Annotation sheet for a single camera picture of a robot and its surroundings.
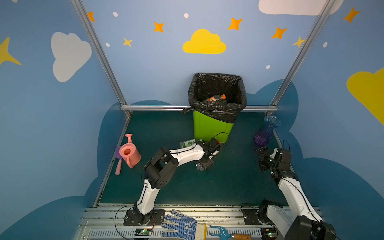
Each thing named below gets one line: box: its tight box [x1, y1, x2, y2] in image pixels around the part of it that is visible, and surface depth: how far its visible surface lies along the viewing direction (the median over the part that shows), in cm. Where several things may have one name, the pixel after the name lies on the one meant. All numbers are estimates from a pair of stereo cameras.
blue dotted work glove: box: [161, 209, 208, 240], surface depth 72 cm
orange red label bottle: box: [207, 94, 227, 102], surface depth 95 cm
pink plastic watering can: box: [119, 133, 142, 169], surface depth 88 cm
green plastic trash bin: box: [193, 111, 234, 144], surface depth 90 cm
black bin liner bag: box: [181, 72, 247, 124], surface depth 90 cm
